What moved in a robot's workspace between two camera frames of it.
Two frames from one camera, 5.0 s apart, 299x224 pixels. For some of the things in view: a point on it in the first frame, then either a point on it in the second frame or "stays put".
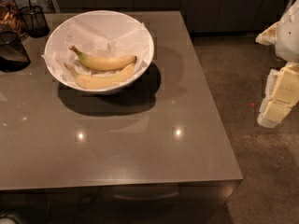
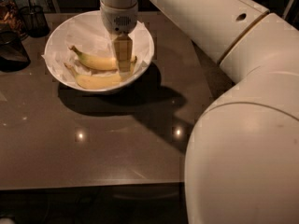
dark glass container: [13, 55] stays put
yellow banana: [94, 82] stays put
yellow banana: [112, 63] stays put
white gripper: [288, 36] → [120, 20]
